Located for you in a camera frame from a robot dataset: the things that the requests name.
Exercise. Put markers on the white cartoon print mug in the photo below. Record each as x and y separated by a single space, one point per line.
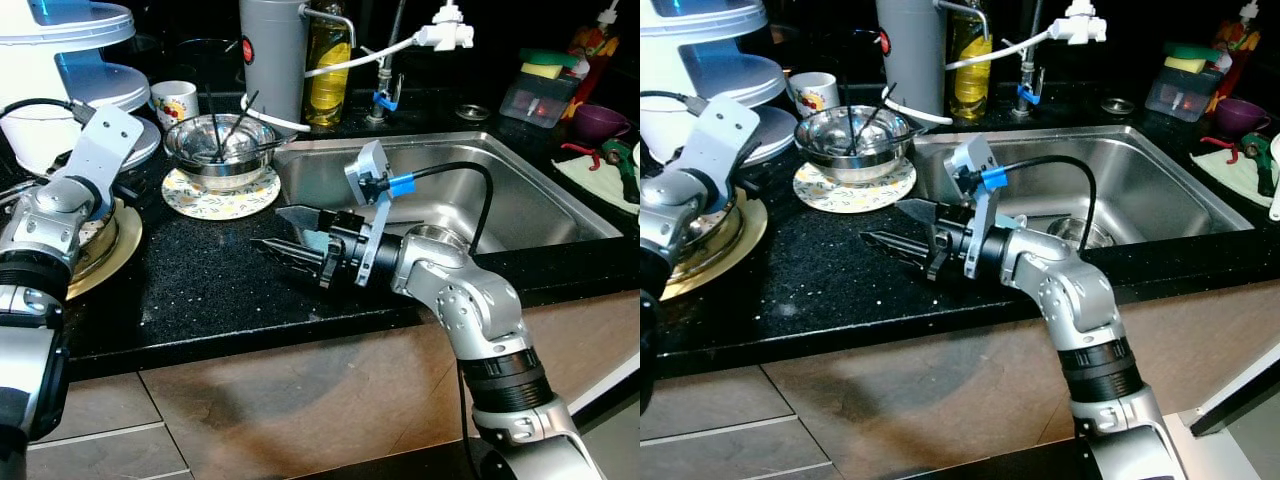
812 93
173 103

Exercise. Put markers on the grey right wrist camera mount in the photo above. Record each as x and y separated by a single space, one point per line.
368 165
975 160

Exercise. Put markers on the purple bowl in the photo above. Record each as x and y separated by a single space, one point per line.
1240 116
600 122

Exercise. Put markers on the lemon leaf print plate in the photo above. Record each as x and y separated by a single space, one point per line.
850 198
215 205

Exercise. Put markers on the yellow dish soap bottle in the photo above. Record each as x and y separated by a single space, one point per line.
970 75
328 80

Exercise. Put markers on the steel gooseneck faucet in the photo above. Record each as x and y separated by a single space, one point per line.
385 95
1028 88

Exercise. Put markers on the clear plastic container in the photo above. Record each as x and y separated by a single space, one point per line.
535 100
1180 95

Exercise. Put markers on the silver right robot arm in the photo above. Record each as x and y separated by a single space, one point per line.
1075 300
470 300

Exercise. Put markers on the small steel drain cap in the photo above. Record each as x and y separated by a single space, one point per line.
472 112
1117 105

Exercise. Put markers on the red pump bottle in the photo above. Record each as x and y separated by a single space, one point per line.
1237 40
595 45

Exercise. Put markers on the white plastic ladle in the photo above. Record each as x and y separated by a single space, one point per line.
1275 180

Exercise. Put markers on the pale green cloth mat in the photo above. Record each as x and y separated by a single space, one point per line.
1220 175
585 178

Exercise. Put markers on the green black kitchen tool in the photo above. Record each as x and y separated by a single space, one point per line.
1257 160
620 162

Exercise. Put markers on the green yellow sponge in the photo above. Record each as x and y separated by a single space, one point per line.
1192 57
548 63

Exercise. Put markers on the white tiered storage rack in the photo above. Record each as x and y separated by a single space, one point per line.
700 55
60 60

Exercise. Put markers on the grey water filter canister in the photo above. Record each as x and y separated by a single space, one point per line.
272 60
910 55

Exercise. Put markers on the grey brown base cabinet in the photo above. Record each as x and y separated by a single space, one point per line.
900 380
300 390

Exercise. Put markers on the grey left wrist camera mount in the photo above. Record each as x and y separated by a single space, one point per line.
720 130
105 145

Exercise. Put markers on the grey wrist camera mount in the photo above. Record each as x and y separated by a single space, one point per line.
720 130
975 160
105 145
368 165

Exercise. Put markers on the steel mixing bowl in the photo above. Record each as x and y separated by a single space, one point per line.
200 165
830 160

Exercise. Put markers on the pale yellow plate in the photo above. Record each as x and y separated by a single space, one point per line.
125 245
750 240

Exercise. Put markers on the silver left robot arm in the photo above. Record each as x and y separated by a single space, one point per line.
665 215
40 215

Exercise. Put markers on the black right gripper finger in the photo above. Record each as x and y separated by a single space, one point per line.
922 213
310 220
900 248
295 257

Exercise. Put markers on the stainless steel sink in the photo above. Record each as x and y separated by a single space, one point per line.
540 190
1170 185

